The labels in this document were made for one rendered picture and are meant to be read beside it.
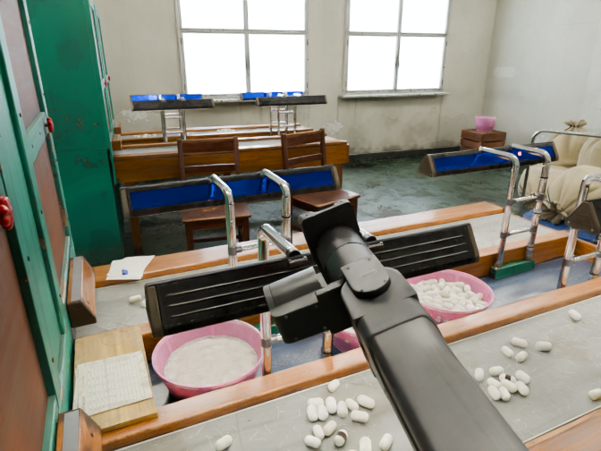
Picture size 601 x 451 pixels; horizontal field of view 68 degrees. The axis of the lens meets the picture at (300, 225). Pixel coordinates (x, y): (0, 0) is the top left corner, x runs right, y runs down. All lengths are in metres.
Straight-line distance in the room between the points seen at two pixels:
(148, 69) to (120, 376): 4.82
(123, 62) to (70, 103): 2.40
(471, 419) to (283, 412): 0.72
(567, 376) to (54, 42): 3.09
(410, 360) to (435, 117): 6.82
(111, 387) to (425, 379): 0.82
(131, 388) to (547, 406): 0.86
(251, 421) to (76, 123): 2.66
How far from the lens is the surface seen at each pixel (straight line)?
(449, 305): 1.38
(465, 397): 0.31
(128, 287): 1.51
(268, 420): 0.97
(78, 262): 1.44
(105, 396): 1.04
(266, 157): 3.53
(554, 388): 1.18
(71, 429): 0.87
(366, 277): 0.40
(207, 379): 1.09
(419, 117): 6.94
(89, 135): 3.33
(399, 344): 0.34
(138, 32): 5.65
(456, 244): 0.91
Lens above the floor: 1.42
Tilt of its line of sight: 21 degrees down
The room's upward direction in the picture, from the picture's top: straight up
